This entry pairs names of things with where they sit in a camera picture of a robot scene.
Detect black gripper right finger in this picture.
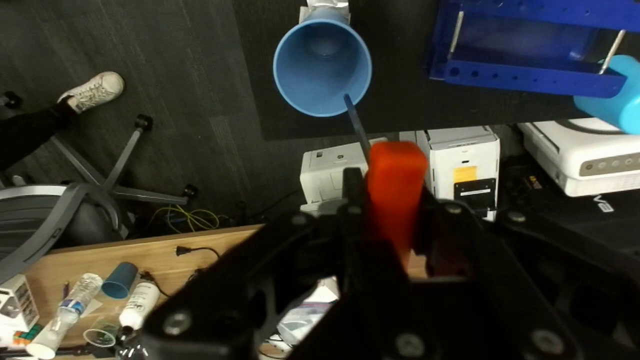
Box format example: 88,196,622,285
406,189,640,360

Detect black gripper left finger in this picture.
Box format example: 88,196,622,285
140,167,429,360

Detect red block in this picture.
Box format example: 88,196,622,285
365,139,431,264

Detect blue plastic cup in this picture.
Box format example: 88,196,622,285
271,16,377,121

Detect crumpled white plastic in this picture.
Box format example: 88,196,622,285
274,274,344,350

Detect small white box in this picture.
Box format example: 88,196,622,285
299,139,389,216

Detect white box with yellow label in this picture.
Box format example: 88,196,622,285
414,125,505,224

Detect white flat device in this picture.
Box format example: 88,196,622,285
519,117,640,200

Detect wooden desk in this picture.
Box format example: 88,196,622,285
23,223,269,350

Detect dark thin stick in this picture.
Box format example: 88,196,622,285
343,92,373,167

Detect light blue cylinder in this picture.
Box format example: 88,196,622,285
572,54,640,137

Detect grey office chair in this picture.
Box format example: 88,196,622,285
0,90,200,287

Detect clear plastic bottle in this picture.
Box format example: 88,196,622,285
24,270,106,360

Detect white printed carton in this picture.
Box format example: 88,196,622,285
0,272,45,350

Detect silver tape patch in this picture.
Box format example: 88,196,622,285
299,0,355,27

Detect white sneaker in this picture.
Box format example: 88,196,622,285
57,70,126,117

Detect black trouser leg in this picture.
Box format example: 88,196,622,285
0,99,76,173

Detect black cable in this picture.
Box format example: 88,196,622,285
175,244,224,264

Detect yellow green cable bundle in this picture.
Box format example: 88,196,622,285
150,203,224,236

